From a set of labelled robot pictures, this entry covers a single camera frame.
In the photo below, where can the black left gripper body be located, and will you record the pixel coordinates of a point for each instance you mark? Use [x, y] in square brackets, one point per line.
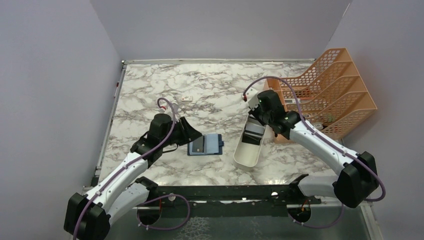
[177, 135]

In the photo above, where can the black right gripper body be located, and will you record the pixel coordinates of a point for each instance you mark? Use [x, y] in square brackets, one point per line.
[264, 117]

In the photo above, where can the black VIP credit card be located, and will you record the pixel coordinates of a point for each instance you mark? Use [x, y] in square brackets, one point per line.
[198, 145]

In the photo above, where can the blue leather card holder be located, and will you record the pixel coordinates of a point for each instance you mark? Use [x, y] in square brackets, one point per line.
[213, 145]

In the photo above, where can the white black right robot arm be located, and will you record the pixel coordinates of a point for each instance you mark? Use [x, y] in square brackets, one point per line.
[355, 173]

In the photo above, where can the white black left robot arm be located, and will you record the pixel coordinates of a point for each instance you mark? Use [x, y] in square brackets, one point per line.
[89, 216]

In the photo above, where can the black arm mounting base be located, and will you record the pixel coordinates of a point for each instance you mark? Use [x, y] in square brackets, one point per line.
[222, 201]

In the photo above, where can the black card in tray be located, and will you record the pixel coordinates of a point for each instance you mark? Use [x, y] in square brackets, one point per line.
[252, 134]

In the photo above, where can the small white red card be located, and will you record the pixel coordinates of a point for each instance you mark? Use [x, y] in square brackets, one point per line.
[187, 98]

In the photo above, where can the white oblong plastic tray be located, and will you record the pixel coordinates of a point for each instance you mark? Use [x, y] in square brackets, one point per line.
[246, 156]

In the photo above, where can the grey red box in organizer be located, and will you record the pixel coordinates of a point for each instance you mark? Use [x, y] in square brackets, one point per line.
[319, 126]

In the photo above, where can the orange mesh file organizer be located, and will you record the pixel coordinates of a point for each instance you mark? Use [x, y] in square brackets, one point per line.
[331, 91]

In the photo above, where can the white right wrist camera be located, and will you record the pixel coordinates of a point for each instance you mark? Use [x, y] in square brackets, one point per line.
[251, 98]

